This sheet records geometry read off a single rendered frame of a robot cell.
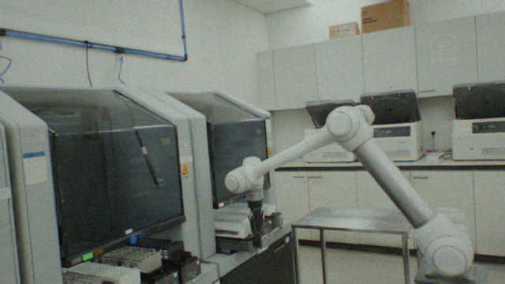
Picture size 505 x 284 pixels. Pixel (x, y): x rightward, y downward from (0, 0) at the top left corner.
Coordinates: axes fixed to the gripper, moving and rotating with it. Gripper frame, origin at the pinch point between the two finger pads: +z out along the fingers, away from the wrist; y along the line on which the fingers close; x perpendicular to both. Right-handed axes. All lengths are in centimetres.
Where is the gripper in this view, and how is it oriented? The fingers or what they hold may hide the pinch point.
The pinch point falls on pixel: (258, 239)
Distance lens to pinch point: 214.2
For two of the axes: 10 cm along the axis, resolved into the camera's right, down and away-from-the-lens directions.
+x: 8.7, -0.4, -4.9
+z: 0.8, 10.0, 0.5
